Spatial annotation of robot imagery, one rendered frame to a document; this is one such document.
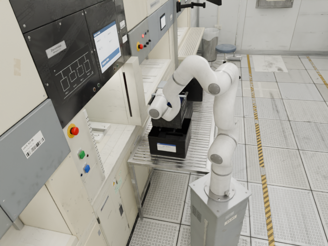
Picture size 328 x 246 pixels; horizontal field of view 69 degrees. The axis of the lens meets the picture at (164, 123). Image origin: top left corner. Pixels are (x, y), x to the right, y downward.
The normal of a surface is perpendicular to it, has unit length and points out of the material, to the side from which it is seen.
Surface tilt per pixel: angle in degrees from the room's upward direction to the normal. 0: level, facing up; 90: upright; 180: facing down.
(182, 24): 90
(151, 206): 0
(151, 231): 0
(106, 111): 90
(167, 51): 90
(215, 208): 0
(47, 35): 90
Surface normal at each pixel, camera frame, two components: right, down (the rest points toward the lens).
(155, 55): -0.23, 0.58
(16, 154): 0.97, 0.08
